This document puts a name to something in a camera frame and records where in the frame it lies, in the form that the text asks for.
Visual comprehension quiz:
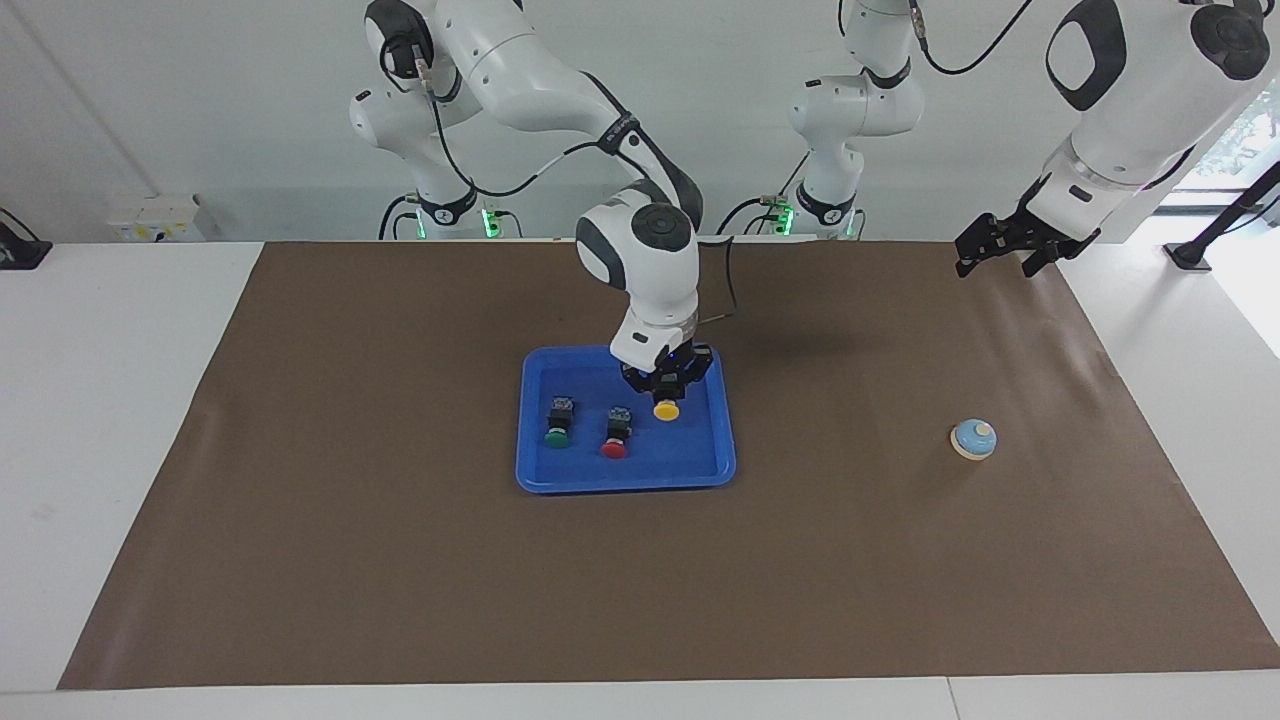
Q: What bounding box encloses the red push button switch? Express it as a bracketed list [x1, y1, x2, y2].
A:
[600, 405, 635, 460]

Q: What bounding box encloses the blue plastic tray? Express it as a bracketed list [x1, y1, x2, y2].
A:
[515, 345, 738, 495]

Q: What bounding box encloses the light blue desk bell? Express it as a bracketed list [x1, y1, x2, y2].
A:
[950, 418, 998, 462]

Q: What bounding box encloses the black tripod stand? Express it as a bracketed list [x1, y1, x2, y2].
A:
[1163, 160, 1280, 273]

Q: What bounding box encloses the window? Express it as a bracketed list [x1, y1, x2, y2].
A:
[1165, 85, 1280, 216]

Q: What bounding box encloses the brown table mat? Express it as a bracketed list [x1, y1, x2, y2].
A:
[57, 240, 1280, 691]

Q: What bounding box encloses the white power outlet box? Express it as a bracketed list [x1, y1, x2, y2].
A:
[108, 194, 207, 244]

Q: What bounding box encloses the black base cable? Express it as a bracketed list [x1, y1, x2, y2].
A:
[377, 192, 421, 242]
[714, 150, 813, 239]

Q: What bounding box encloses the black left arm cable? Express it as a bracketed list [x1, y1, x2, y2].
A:
[908, 0, 1041, 77]

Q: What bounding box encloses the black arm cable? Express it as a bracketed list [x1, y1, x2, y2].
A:
[406, 38, 738, 326]
[908, 0, 1041, 77]

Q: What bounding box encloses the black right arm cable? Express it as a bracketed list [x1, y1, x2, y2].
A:
[406, 38, 738, 326]

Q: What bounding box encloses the black clamp mount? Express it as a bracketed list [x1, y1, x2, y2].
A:
[0, 207, 53, 271]

